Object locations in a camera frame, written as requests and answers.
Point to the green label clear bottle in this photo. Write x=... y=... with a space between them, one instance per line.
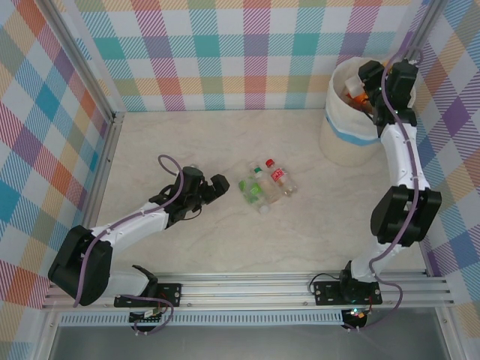
x=250 y=189

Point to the aluminium mounting rail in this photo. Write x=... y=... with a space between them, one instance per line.
x=243 y=290

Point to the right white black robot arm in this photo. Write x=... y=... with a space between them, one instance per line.
x=397 y=157

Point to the left black mount plate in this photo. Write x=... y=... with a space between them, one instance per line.
x=170 y=290

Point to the right black mount plate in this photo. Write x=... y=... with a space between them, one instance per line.
x=326 y=292

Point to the aluminium frame post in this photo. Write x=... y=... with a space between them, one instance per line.
x=418 y=33
x=84 y=62

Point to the white label orange cap bottle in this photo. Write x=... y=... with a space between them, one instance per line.
x=352 y=85

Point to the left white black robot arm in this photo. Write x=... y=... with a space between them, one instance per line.
x=131 y=225

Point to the cream fabric bin blue stripe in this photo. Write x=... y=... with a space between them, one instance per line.
x=345 y=150

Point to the small circuit board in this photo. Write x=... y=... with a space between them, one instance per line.
x=358 y=314
x=146 y=314

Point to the black mount plate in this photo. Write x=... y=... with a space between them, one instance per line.
x=170 y=290
x=326 y=292

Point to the grey metal panel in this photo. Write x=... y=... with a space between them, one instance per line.
x=243 y=345

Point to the aluminium frame base beam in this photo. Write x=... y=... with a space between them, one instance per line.
x=104 y=161
x=426 y=264

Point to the red label red cap bottle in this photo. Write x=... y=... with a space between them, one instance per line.
x=278 y=174

